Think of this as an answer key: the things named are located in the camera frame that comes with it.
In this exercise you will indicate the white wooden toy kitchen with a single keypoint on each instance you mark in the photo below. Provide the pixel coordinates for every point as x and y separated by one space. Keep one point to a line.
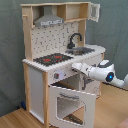
54 38

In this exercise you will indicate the black stovetop red burners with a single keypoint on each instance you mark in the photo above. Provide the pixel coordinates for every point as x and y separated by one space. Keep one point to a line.
52 59

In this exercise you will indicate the grey range hood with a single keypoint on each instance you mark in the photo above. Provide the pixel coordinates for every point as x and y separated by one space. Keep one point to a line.
48 18

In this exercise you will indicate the grey backdrop curtain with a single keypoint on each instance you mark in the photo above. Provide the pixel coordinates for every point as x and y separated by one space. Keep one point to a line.
111 32

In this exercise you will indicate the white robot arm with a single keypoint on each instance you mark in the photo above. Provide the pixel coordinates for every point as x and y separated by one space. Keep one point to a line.
103 72

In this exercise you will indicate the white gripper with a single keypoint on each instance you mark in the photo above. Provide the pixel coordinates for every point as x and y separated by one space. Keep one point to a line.
81 68

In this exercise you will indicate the white oven door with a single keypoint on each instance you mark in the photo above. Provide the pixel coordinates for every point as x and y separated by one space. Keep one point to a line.
63 102

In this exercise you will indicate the left red stove knob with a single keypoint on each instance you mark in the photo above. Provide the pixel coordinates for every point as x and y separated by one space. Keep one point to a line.
56 75

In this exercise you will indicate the metal toy sink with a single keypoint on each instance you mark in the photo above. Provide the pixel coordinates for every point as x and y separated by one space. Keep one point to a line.
79 51

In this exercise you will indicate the grey cabinet door handle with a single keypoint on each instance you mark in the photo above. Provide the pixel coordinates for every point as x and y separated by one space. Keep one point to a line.
84 83

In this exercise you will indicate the white microwave door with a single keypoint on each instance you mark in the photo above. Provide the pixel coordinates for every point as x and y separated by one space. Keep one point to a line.
94 10

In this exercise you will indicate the black toy faucet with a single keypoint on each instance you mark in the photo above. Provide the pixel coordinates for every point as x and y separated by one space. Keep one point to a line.
73 41

